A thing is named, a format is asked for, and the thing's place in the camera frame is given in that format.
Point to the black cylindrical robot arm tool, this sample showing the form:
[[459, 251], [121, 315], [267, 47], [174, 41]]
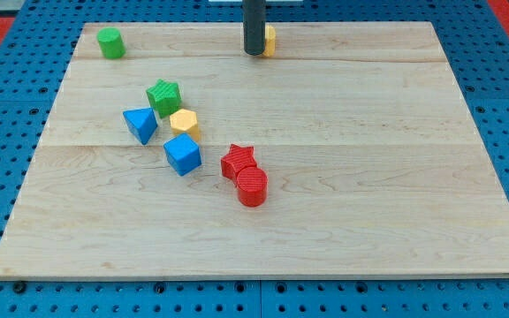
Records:
[[254, 19]]

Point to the red star block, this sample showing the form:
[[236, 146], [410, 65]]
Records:
[[237, 159]]

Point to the green star block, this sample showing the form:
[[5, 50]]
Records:
[[164, 97]]

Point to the red cylinder block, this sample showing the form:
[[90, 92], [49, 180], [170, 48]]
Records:
[[252, 186]]

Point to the blue cube block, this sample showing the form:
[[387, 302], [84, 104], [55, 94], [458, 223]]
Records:
[[183, 153]]

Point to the yellow hexagon block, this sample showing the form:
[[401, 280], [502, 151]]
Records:
[[185, 121]]

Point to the light wooden board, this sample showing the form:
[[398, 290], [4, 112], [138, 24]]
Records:
[[375, 167]]

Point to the blue triangle block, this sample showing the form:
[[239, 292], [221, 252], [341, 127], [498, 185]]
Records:
[[141, 123]]

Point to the yellow block behind tool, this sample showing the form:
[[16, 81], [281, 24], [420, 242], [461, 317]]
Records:
[[270, 41]]

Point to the green cylinder block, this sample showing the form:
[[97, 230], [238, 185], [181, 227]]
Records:
[[111, 43]]

